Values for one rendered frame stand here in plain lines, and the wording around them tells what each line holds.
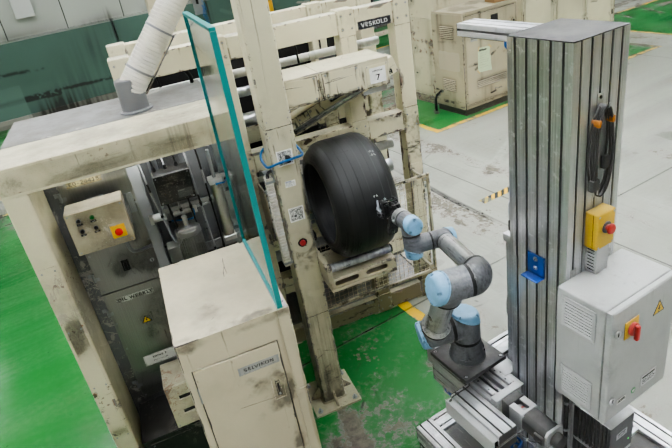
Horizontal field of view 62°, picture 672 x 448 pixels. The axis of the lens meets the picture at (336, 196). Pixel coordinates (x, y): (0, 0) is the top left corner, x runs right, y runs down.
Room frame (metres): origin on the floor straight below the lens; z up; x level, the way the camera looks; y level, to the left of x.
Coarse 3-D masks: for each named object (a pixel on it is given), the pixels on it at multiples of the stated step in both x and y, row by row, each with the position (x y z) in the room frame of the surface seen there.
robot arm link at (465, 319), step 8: (464, 304) 1.84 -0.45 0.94; (456, 312) 1.79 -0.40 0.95; (464, 312) 1.78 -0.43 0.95; (472, 312) 1.78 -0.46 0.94; (456, 320) 1.76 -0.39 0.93; (464, 320) 1.74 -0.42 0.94; (472, 320) 1.74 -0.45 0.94; (480, 320) 1.78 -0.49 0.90; (456, 328) 1.74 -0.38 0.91; (464, 328) 1.74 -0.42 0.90; (472, 328) 1.74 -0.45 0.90; (456, 336) 1.73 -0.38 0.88; (464, 336) 1.74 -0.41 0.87; (472, 336) 1.74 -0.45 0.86; (480, 336) 1.77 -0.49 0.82; (464, 344) 1.74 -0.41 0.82
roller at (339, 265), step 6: (384, 246) 2.42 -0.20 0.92; (390, 246) 2.42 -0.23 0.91; (366, 252) 2.39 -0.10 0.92; (372, 252) 2.39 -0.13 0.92; (378, 252) 2.39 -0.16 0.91; (384, 252) 2.40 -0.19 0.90; (348, 258) 2.36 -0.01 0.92; (354, 258) 2.36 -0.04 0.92; (360, 258) 2.36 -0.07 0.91; (366, 258) 2.37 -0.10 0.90; (372, 258) 2.38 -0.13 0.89; (330, 264) 2.34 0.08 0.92; (336, 264) 2.33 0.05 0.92; (342, 264) 2.33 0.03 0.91; (348, 264) 2.34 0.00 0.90; (354, 264) 2.35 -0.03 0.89; (336, 270) 2.32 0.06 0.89
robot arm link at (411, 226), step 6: (396, 216) 2.01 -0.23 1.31; (402, 216) 1.97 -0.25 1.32; (408, 216) 1.95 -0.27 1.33; (414, 216) 1.94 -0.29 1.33; (396, 222) 1.99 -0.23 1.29; (402, 222) 1.95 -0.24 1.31; (408, 222) 1.92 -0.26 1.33; (414, 222) 1.91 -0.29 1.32; (420, 222) 1.92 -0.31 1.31; (402, 228) 1.94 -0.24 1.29; (408, 228) 1.90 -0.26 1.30; (414, 228) 1.91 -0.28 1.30; (420, 228) 1.92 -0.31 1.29; (402, 234) 1.95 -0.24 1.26; (408, 234) 1.93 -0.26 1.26; (414, 234) 1.90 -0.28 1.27
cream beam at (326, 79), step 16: (304, 64) 2.93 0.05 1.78; (320, 64) 2.87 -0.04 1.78; (336, 64) 2.81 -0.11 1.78; (352, 64) 2.76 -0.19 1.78; (368, 64) 2.78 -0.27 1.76; (384, 64) 2.80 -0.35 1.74; (288, 80) 2.66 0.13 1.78; (304, 80) 2.67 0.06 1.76; (320, 80) 2.70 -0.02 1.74; (336, 80) 2.72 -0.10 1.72; (352, 80) 2.75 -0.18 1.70; (368, 80) 2.77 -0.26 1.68; (288, 96) 2.65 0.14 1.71; (304, 96) 2.67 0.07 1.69; (320, 96) 2.70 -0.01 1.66; (336, 96) 2.72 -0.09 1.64
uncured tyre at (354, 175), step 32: (320, 160) 2.41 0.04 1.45; (352, 160) 2.36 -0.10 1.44; (384, 160) 2.41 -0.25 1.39; (320, 192) 2.77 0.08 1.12; (352, 192) 2.26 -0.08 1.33; (384, 192) 2.28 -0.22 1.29; (320, 224) 2.59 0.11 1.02; (352, 224) 2.22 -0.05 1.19; (384, 224) 2.26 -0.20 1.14; (352, 256) 2.34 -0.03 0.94
